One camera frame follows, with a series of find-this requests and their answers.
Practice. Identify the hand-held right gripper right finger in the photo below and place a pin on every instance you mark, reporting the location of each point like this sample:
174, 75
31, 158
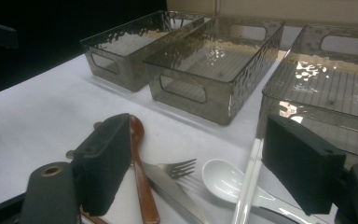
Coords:
301, 165

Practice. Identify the steel fork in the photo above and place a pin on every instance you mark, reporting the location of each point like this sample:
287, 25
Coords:
180, 169

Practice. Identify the smoked clear plastic bin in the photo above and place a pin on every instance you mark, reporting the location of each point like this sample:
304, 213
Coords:
217, 59
127, 43
329, 84

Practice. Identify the brown wooden chopstick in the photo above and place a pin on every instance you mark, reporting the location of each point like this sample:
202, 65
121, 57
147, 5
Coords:
93, 217

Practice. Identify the white chopstick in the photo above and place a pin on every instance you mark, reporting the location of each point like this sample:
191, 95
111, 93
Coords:
252, 193
244, 193

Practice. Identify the white ceramic soup spoon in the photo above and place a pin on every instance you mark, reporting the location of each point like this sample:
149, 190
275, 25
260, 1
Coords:
223, 180

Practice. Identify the steel table knife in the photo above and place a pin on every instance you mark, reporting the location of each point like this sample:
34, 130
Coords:
174, 193

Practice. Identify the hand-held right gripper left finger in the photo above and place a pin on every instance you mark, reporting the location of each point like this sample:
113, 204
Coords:
104, 168

